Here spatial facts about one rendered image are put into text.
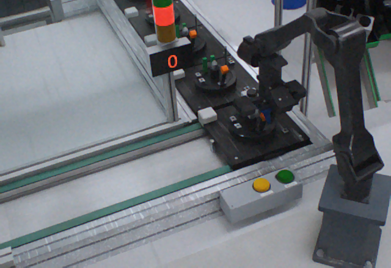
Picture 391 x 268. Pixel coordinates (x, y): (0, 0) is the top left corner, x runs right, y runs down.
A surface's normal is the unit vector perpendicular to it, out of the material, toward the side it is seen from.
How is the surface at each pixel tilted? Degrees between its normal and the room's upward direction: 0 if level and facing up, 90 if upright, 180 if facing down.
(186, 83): 0
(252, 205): 90
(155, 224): 90
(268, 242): 0
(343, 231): 90
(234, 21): 0
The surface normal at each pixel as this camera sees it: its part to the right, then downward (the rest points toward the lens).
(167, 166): -0.08, -0.78
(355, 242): -0.39, 0.61
